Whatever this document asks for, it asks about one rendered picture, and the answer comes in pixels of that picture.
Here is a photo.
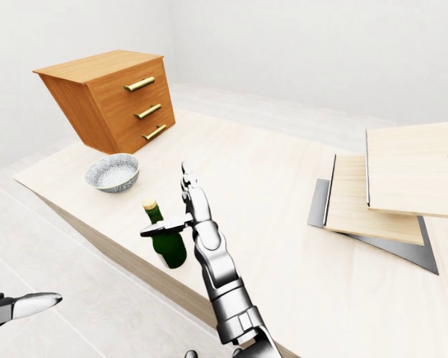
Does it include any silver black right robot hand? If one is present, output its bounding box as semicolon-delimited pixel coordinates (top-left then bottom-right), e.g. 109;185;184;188
139;160;238;287

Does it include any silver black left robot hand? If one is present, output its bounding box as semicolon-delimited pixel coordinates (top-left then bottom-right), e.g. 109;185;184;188
0;292;63;333

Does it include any green wine bottle with cork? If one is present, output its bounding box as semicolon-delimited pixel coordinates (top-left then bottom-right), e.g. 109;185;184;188
140;197;188;270

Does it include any pale wood and metal rack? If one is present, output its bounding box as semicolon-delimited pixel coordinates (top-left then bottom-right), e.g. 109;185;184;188
306;122;448;276

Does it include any patterned white blue bowl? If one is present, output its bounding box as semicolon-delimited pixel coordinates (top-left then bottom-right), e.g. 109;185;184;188
84;153;140;195

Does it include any small wooden drawer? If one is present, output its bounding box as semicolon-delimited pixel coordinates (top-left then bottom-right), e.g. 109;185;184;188
106;121;177;155

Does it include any medium wooden drawer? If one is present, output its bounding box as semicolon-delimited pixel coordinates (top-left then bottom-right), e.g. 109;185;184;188
96;97;175;137

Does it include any large wooden drawer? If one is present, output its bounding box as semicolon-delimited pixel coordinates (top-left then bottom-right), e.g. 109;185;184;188
86;57;172;119

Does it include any wooden cabinet with drawers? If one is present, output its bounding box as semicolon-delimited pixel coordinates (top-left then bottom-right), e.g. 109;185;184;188
32;49;177;155

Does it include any short brass drawer handle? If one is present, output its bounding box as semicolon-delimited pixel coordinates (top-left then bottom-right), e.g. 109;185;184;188
141;124;168;142

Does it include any medium brass drawer handle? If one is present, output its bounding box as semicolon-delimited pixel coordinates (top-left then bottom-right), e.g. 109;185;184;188
134;104;163;121

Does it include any long brass drawer handle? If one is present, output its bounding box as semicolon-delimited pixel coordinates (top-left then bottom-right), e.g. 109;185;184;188
123;76;156;93

